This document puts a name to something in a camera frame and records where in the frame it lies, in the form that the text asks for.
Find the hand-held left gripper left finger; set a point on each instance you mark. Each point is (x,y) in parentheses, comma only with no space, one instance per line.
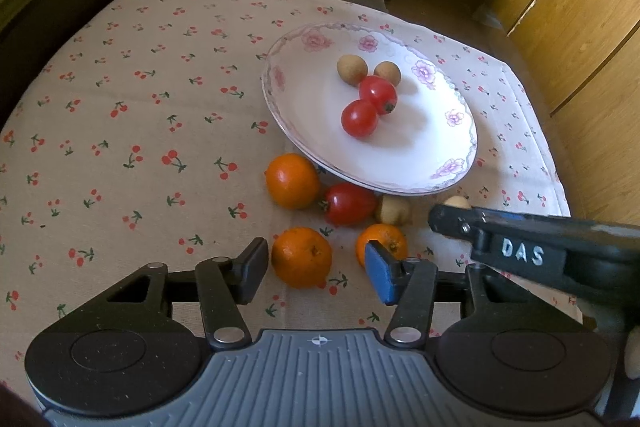
(252,272)

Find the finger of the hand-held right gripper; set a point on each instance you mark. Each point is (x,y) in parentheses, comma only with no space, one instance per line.
(450,219)

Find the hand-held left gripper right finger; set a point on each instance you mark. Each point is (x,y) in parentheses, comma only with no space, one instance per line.
(380,272)

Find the brown longan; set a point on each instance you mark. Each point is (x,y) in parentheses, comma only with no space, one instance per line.
(457,201)
(352,68)
(387,72)
(393,209)

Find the orange tangerine with green stem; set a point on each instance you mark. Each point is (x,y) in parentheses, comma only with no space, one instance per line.
(387,238)

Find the red oval tomato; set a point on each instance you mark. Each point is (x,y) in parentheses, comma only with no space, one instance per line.
(350,204)
(377,94)

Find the white floral plate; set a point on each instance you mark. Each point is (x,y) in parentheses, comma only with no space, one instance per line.
(400,147)

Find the small round red tomato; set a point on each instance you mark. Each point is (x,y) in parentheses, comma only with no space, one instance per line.
(359,118)

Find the grey scrap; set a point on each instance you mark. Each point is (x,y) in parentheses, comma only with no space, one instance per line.
(487,14)

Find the cherry print tablecloth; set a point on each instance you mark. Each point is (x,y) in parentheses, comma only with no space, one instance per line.
(125,82)

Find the wooden wardrobe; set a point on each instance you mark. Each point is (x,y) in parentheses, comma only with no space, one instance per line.
(575,7)

